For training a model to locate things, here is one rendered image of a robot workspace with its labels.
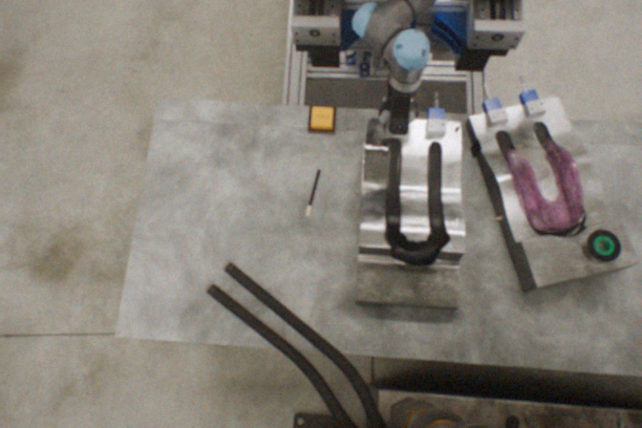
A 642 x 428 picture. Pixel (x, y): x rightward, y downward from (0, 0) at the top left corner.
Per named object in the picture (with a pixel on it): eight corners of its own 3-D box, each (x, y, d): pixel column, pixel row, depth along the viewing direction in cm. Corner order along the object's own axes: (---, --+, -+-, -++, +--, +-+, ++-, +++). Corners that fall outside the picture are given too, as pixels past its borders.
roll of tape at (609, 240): (573, 245, 138) (580, 242, 135) (598, 226, 139) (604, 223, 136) (597, 270, 136) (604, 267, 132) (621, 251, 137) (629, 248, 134)
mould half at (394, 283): (364, 130, 161) (366, 109, 148) (454, 135, 159) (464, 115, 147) (354, 303, 146) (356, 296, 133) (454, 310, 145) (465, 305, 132)
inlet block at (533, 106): (508, 82, 161) (514, 73, 156) (525, 78, 161) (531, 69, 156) (524, 122, 157) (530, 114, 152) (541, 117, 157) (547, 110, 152)
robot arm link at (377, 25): (382, 5, 131) (416, 34, 128) (348, 33, 129) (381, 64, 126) (385, -17, 123) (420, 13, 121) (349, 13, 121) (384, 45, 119)
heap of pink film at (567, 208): (494, 150, 151) (502, 139, 144) (557, 136, 152) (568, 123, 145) (526, 240, 144) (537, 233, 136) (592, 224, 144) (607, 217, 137)
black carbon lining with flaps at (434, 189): (386, 141, 152) (389, 127, 143) (444, 144, 151) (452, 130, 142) (380, 266, 142) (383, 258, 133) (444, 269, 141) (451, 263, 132)
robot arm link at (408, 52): (410, 18, 118) (439, 43, 116) (404, 47, 129) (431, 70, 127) (384, 40, 117) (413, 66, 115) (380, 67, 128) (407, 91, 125)
